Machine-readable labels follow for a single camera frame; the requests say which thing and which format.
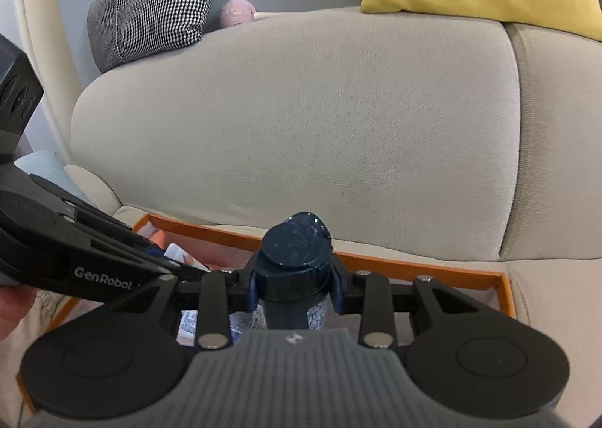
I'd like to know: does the houndstooth pillow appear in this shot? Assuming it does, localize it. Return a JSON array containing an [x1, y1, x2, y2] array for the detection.
[[87, 0, 218, 74]]

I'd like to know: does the blue printed white packet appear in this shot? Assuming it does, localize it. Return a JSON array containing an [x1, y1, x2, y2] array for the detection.
[[176, 308, 264, 347]]

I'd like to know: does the light blue cushion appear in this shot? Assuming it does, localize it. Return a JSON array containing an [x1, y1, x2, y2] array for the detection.
[[14, 150, 95, 209]]

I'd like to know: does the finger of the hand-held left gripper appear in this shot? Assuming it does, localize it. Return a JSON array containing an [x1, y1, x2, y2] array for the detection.
[[91, 240, 213, 284], [29, 173, 163, 260]]

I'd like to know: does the white pouch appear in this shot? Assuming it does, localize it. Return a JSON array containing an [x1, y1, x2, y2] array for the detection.
[[164, 243, 211, 275]]

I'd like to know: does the person's left hand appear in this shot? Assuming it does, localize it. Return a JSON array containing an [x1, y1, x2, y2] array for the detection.
[[0, 286, 38, 342]]

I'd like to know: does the beige fabric sofa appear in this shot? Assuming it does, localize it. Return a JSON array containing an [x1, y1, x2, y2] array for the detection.
[[12, 0, 602, 428]]

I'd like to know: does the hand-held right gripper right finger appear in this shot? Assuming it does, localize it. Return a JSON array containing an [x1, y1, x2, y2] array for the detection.
[[327, 254, 481, 350]]

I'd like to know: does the pink toy with wooden handle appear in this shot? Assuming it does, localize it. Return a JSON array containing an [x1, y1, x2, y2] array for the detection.
[[219, 0, 284, 29]]

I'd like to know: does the dark blue bottle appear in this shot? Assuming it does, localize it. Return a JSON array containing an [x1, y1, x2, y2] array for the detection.
[[248, 211, 334, 331]]

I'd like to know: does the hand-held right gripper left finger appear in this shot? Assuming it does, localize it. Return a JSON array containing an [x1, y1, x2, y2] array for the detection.
[[110, 259, 265, 352]]

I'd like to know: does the orange cardboard box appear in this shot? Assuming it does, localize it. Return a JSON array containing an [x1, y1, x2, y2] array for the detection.
[[16, 214, 518, 416]]

